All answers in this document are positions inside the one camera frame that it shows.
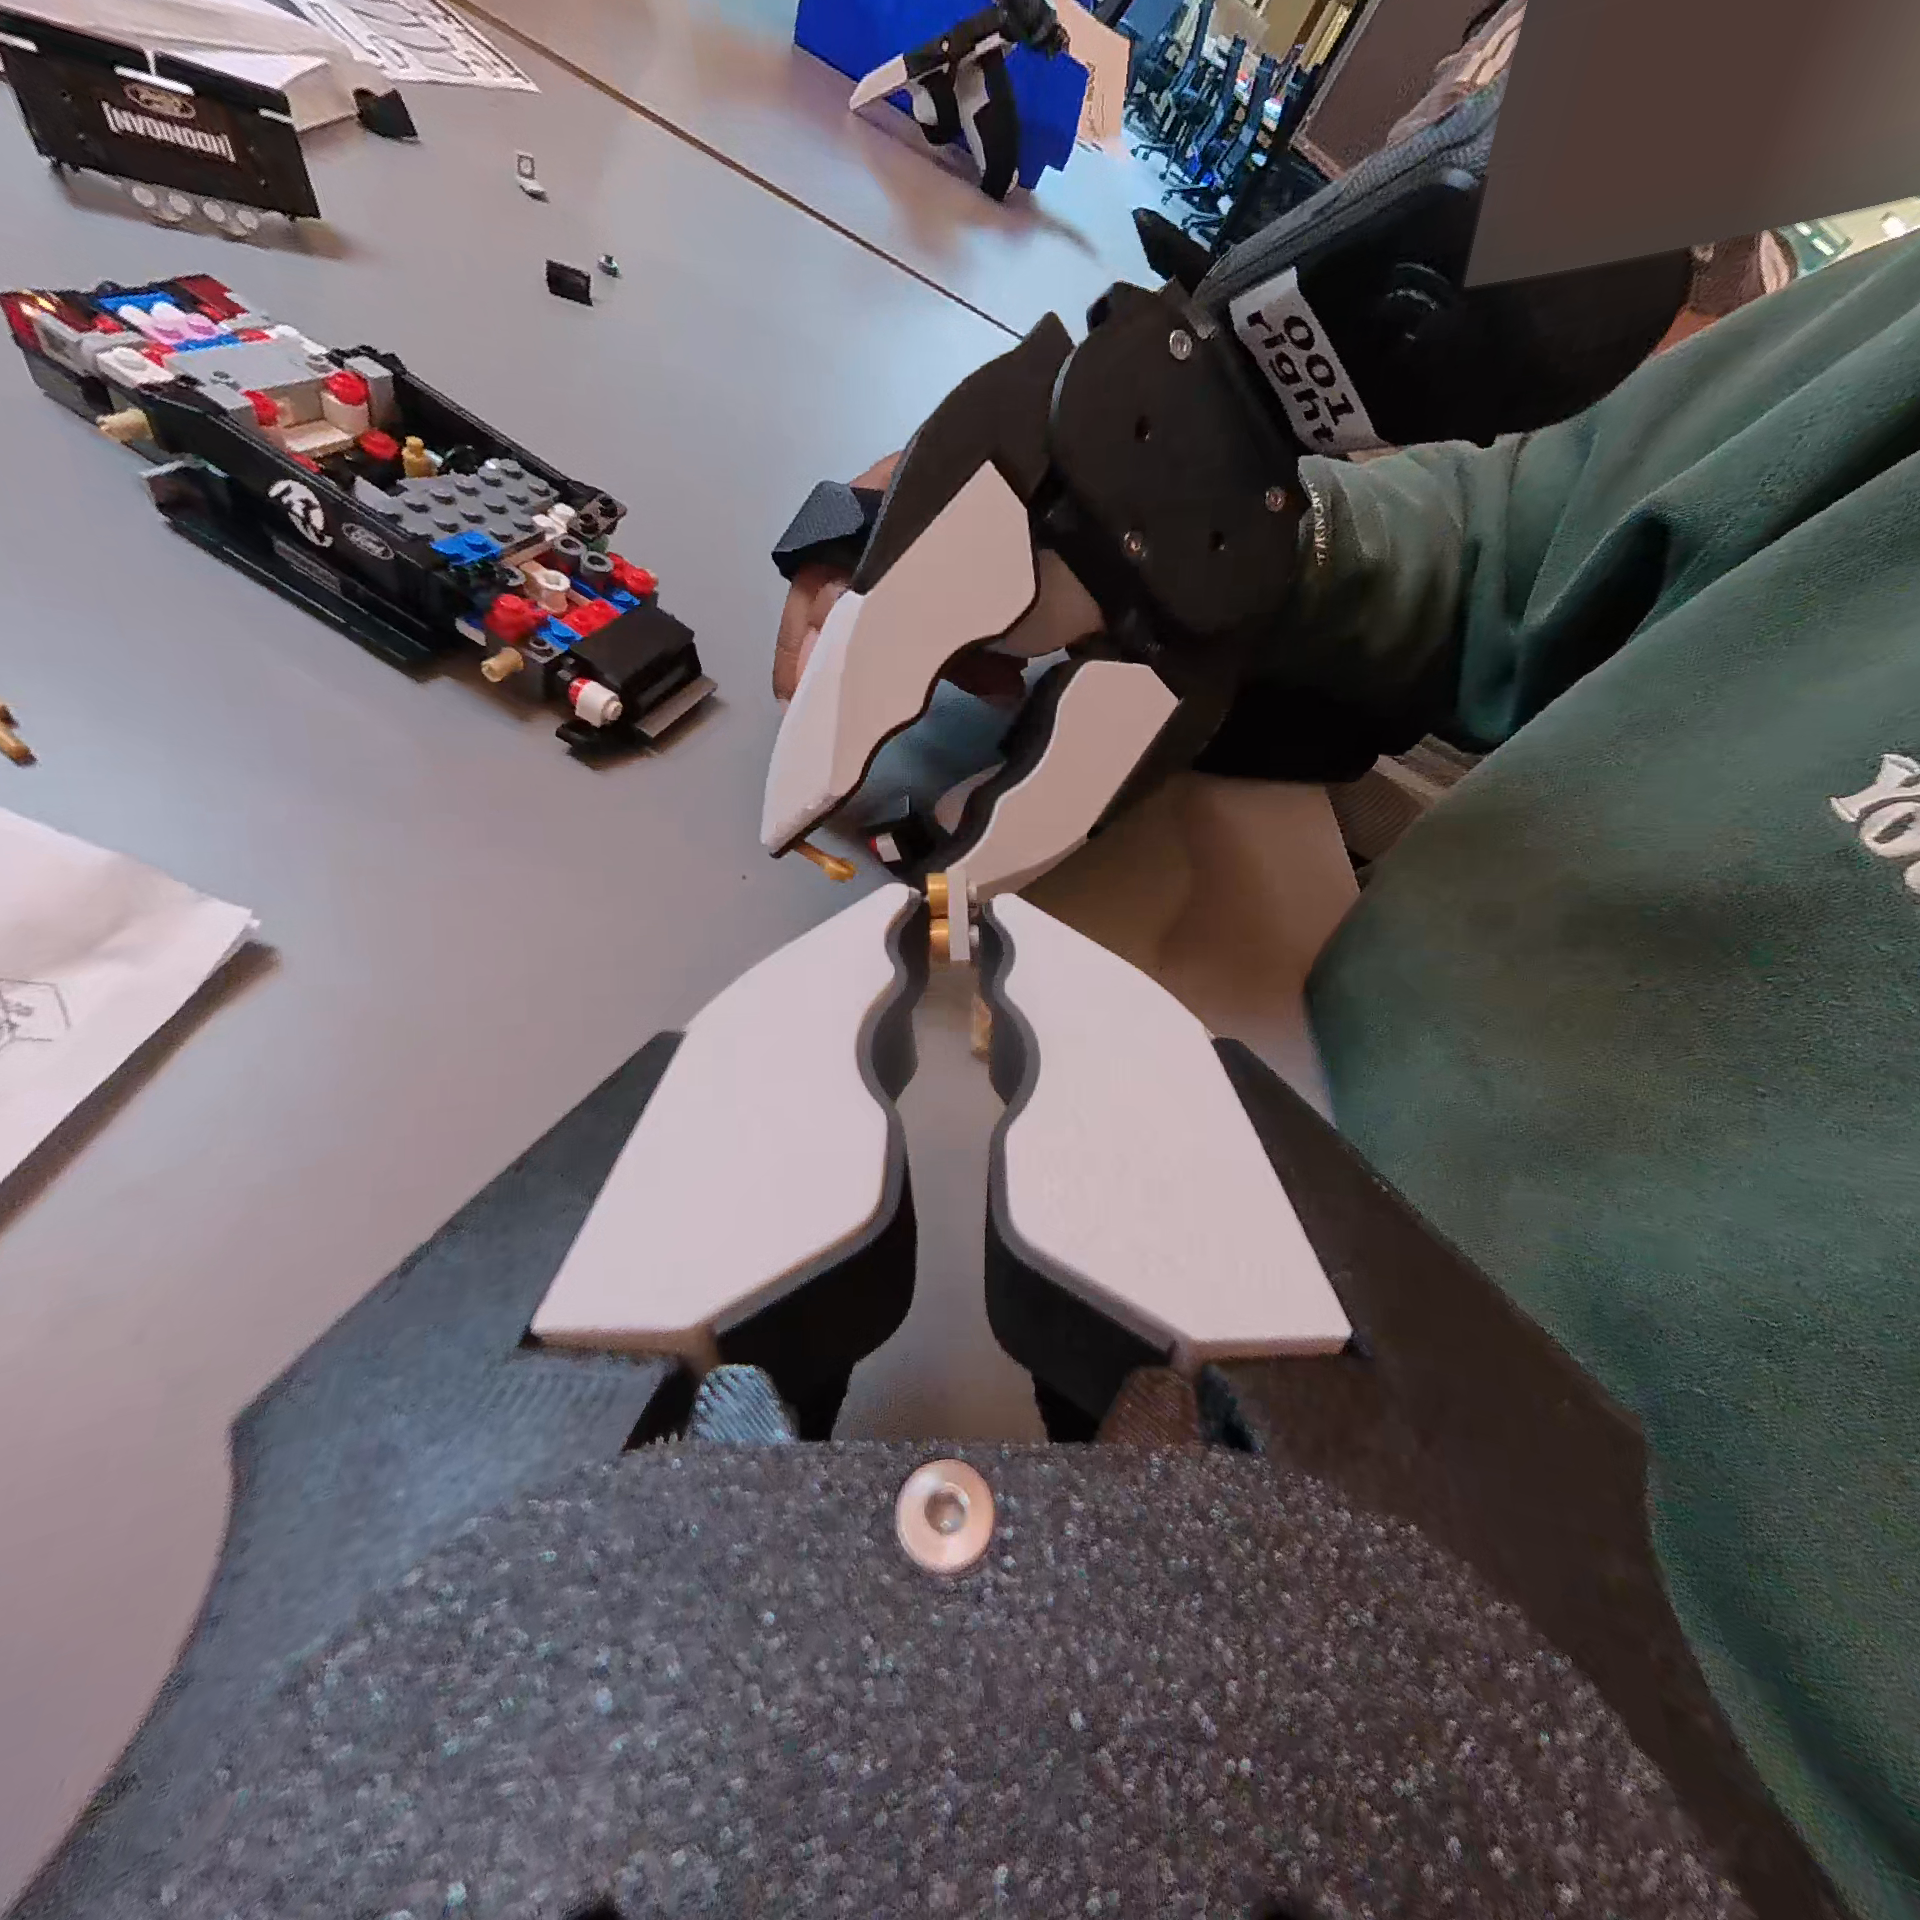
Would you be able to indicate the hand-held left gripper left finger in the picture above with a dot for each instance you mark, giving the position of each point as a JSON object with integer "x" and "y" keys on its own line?
{"x": 720, "y": 1171}

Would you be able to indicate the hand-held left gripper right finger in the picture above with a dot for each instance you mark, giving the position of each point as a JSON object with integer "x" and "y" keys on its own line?
{"x": 1171, "y": 1185}

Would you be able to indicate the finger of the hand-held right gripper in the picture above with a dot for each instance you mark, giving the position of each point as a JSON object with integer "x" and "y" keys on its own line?
{"x": 915, "y": 631}
{"x": 1098, "y": 750}

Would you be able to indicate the gold lego engine assembly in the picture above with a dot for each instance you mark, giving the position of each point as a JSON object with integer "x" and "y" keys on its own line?
{"x": 945, "y": 912}

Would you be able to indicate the small gold lego piece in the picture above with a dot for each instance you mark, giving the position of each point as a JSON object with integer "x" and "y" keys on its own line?
{"x": 11, "y": 734}
{"x": 982, "y": 1023}
{"x": 824, "y": 857}

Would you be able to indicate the black lego car model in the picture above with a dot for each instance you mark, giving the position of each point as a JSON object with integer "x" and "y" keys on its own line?
{"x": 375, "y": 509}

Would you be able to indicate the black printed lego plate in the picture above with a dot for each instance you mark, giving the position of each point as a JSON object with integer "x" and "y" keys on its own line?
{"x": 166, "y": 135}

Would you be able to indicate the person's right forearm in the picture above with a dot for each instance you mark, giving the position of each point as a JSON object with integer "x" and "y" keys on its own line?
{"x": 1578, "y": 569}

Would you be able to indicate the small black lego piece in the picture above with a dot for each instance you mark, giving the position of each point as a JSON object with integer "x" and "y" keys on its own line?
{"x": 568, "y": 281}
{"x": 386, "y": 113}

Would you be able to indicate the person's right hand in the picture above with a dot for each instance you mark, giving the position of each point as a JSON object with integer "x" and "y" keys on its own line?
{"x": 802, "y": 647}

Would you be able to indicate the black handheld device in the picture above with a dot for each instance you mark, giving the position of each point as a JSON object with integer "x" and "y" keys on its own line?
{"x": 976, "y": 89}

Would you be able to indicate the blue plastic storage bin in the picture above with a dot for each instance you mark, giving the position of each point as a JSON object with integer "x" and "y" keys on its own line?
{"x": 840, "y": 46}

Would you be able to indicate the white numbered paper bag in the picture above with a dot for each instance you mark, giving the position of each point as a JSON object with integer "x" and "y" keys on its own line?
{"x": 89, "y": 977}

